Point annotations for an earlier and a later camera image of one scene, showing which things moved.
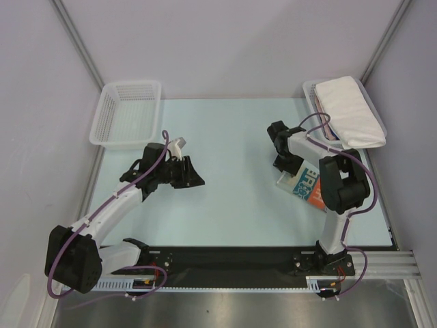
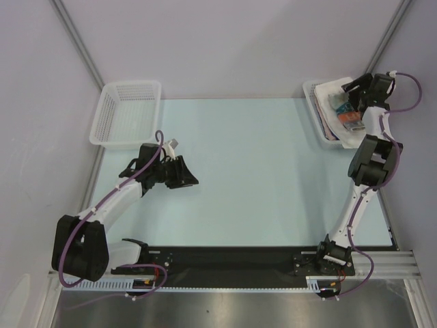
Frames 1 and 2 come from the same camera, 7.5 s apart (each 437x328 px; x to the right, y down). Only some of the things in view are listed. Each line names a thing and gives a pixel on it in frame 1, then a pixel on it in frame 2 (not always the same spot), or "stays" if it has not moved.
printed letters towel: (306, 184) -> (346, 111)
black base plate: (240, 262) stays
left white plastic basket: (126, 115) stays
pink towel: (330, 134) stays
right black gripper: (283, 158) -> (360, 88)
